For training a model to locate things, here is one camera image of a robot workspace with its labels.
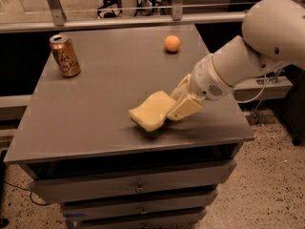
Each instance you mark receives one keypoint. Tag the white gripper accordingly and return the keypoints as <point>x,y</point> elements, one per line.
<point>206,79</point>

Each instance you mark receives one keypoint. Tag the yellow sponge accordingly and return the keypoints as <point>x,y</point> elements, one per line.
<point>151,114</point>

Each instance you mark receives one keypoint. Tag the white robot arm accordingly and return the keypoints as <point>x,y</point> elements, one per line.
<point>273,37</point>

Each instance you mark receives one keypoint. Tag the orange soda can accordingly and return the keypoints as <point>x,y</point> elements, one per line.
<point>64,55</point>

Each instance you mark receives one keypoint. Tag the orange ball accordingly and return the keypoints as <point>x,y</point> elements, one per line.
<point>172,43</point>

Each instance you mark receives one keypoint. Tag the top drawer knob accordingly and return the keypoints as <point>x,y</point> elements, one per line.
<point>139,188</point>

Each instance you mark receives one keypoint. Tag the drawer knob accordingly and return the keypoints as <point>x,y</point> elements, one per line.
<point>139,188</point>
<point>143,211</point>

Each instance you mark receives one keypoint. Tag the grey drawer cabinet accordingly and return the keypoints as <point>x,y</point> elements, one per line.
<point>82,151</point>

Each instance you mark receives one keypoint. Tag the black office chair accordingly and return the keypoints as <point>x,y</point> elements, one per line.
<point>107,10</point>

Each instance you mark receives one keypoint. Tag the middle drawer knob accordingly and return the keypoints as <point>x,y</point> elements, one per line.
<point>143,211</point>

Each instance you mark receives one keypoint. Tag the metal railing frame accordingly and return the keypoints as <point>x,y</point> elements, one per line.
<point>67,15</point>

